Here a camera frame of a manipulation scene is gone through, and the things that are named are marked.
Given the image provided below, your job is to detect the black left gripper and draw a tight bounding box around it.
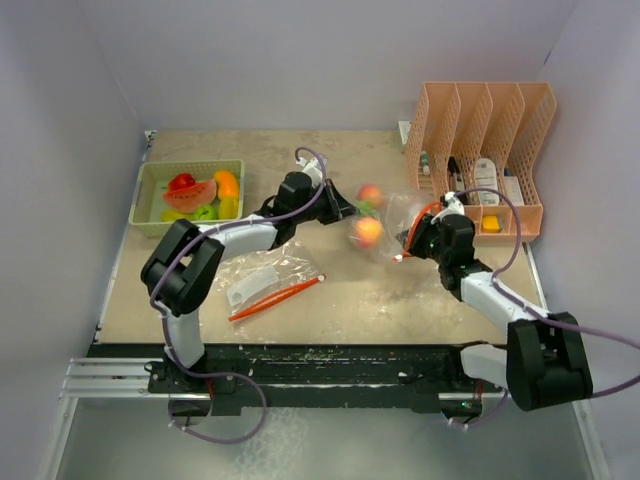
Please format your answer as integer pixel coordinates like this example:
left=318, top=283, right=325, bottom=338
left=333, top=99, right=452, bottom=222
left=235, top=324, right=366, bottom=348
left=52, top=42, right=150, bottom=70
left=293, top=179, right=359, bottom=226

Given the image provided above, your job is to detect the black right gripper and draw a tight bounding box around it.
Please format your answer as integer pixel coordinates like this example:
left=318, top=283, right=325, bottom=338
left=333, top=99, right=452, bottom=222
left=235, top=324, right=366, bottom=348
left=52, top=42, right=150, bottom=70
left=396, top=213, right=450, bottom=265

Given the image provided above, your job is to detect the yellow fake starfruit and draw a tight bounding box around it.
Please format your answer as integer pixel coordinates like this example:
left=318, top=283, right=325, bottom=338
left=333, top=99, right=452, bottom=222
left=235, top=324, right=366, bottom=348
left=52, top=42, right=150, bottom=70
left=218, top=196, right=239, bottom=220

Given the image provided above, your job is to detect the clear zip bag orange seal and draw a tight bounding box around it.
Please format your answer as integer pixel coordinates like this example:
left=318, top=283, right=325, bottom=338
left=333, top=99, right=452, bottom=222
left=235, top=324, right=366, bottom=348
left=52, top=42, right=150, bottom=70
left=214, top=241, right=326, bottom=322

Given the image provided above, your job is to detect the green fake custard apple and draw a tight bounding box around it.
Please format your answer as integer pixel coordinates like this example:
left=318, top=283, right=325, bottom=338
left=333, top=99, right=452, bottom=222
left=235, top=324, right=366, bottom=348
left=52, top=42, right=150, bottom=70
left=191, top=204, right=218, bottom=222

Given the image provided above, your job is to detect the fake watermelon slice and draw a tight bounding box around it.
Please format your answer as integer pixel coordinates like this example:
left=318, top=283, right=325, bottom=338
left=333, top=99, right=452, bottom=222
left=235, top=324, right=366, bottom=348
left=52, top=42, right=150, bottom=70
left=163, top=179, right=217, bottom=213

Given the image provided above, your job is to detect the red fake strawberry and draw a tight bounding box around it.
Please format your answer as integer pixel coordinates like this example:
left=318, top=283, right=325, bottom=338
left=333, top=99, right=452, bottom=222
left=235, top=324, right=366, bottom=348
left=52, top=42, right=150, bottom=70
left=167, top=172, right=196, bottom=192

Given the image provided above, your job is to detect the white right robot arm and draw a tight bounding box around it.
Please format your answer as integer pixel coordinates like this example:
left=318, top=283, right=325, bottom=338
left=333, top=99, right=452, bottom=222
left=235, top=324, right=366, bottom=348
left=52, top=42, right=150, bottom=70
left=396, top=214, right=594, bottom=411

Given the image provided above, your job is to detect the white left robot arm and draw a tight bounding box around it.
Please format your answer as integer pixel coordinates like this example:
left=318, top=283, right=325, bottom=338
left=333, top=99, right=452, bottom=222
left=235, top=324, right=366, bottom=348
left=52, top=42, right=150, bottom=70
left=141, top=172, right=358, bottom=392

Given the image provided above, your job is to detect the green fake leafy vegetable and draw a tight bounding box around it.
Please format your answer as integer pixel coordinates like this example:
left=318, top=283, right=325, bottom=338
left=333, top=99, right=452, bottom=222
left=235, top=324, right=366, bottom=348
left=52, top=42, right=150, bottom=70
left=357, top=200, right=379, bottom=219

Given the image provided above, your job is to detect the fake peach left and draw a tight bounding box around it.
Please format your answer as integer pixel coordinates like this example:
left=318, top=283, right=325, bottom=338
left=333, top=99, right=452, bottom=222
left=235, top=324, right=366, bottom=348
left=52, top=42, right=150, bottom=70
left=357, top=184, right=385, bottom=209

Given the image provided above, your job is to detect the fake peach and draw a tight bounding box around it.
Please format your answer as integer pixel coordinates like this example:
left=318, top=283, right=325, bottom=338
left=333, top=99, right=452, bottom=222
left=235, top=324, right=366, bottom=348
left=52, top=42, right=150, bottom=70
left=357, top=184, right=385, bottom=209
left=352, top=217, right=384, bottom=249

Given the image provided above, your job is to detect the fake peach right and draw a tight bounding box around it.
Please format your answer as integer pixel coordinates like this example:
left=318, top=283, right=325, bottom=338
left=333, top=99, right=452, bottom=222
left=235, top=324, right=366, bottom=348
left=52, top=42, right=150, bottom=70
left=352, top=217, right=384, bottom=249

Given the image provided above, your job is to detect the yellow block in organizer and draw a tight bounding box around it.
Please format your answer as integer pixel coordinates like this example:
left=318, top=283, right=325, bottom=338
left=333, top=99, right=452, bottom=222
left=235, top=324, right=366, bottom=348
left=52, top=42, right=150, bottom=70
left=481, top=215, right=502, bottom=234

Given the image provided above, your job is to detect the black item in organizer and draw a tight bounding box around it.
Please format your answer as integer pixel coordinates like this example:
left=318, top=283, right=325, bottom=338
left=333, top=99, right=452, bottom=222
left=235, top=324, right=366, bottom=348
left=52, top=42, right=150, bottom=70
left=447, top=156, right=466, bottom=192

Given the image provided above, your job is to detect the white bottle in organizer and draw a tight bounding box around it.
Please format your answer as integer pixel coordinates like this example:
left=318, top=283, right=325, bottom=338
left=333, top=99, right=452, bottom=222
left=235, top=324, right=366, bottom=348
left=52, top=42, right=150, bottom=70
left=473, top=158, right=500, bottom=206

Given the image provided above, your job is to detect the white box in organizer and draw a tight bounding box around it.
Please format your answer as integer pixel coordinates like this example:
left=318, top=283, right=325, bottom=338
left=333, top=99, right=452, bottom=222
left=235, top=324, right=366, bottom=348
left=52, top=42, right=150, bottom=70
left=504, top=169, right=525, bottom=206

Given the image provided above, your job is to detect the white green tube in organizer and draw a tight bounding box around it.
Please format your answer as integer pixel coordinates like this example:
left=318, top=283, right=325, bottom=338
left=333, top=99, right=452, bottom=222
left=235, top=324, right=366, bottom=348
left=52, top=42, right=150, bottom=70
left=419, top=151, right=430, bottom=176

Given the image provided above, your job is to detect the orange plastic file organizer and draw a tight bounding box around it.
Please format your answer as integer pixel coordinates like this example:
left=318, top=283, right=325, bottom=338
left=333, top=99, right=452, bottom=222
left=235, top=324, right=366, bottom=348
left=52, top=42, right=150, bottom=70
left=404, top=82, right=557, bottom=243

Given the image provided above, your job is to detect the small white box behind organizer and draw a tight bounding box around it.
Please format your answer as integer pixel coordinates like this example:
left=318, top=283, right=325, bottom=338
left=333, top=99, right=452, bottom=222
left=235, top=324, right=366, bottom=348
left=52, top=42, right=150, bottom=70
left=398, top=120, right=412, bottom=149

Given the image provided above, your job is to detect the light green perforated basket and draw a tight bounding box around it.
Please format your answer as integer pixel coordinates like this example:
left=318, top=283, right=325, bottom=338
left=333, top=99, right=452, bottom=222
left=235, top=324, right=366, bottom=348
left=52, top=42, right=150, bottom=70
left=129, top=159, right=245, bottom=238

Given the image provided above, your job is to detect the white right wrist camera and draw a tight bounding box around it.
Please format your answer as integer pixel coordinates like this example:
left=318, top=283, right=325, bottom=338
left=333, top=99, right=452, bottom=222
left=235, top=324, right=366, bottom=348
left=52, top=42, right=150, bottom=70
left=431, top=191, right=465, bottom=224

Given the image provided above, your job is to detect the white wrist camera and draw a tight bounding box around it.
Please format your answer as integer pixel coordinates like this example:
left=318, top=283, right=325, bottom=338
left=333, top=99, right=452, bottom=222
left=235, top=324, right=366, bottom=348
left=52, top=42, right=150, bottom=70
left=431, top=191, right=465, bottom=224
left=296, top=156, right=327, bottom=188

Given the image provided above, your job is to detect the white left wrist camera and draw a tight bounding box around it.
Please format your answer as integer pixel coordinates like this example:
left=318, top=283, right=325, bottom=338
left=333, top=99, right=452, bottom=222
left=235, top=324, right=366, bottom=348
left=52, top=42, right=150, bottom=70
left=296, top=156, right=327, bottom=188

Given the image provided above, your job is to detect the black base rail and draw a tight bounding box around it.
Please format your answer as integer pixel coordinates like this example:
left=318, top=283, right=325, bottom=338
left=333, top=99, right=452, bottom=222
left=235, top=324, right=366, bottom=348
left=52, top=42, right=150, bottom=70
left=147, top=342, right=506, bottom=416

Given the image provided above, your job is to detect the aluminium frame rail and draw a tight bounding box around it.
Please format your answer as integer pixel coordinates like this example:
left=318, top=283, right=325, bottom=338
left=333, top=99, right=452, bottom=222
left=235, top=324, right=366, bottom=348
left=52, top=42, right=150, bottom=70
left=59, top=357, right=166, bottom=400

